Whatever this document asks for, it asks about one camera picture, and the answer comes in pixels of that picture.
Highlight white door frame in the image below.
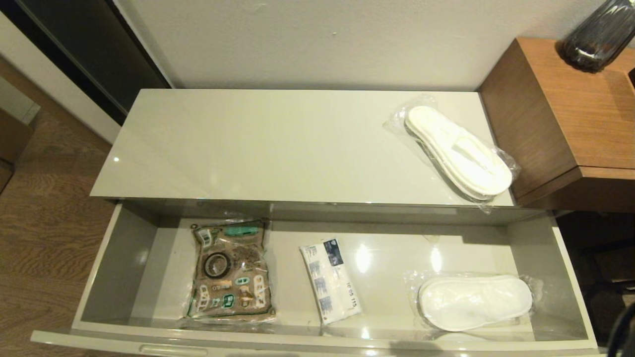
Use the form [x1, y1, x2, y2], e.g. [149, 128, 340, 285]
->
[0, 12, 122, 146]

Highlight brown grain bag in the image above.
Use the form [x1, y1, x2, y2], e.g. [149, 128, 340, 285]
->
[184, 218, 278, 325]

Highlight black tape roll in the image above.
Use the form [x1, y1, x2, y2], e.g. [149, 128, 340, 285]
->
[202, 252, 232, 280]

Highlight black door panel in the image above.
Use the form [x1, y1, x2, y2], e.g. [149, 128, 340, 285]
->
[0, 0, 172, 127]

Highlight dark ribbed glass vase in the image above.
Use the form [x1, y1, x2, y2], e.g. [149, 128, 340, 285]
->
[561, 0, 635, 74]

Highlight black metal chair legs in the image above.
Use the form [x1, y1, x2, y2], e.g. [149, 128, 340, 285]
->
[578, 238, 635, 348]

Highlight white glossy low cabinet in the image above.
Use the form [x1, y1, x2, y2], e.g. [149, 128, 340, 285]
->
[88, 88, 516, 208]

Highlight white tissue pack blue print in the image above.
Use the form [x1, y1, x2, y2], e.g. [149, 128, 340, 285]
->
[299, 239, 364, 326]

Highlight brown wooden desk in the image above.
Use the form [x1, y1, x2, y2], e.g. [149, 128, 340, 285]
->
[476, 37, 635, 214]

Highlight white slipper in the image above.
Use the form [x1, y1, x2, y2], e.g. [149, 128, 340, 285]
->
[403, 270, 544, 333]
[383, 95, 521, 215]

